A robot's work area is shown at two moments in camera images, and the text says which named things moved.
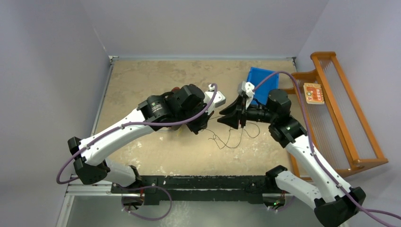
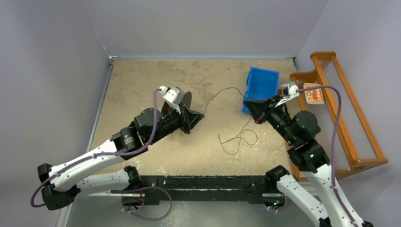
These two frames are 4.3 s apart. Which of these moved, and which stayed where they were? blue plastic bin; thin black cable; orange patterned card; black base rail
Moved: thin black cable
Stayed: orange patterned card; blue plastic bin; black base rail
